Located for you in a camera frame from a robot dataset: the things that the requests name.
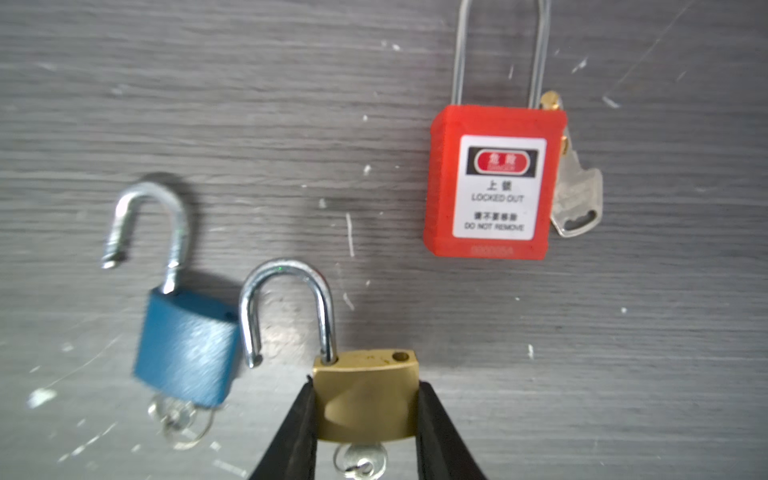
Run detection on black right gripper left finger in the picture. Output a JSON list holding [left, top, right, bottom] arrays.
[[248, 377, 317, 480]]

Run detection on brass padlock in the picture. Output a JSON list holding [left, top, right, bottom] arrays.
[[238, 258, 419, 479]]

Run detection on silver padlock key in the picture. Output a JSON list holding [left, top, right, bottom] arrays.
[[540, 90, 603, 239]]

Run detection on red safety padlock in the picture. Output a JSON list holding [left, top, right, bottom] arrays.
[[423, 1, 567, 260]]

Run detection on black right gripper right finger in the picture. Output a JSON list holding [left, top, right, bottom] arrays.
[[416, 381, 487, 480]]

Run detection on right blue padlock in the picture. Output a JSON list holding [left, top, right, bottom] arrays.
[[101, 180, 240, 451]]

